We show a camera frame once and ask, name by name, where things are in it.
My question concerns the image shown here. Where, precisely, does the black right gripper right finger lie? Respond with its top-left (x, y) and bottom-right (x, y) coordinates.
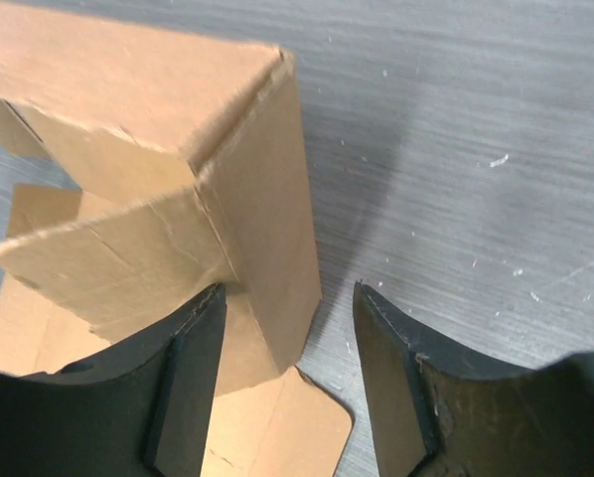
top-left (353, 283), bottom-right (594, 476)

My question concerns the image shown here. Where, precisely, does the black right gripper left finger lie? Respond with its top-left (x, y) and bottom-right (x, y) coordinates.
top-left (0, 283), bottom-right (226, 476)

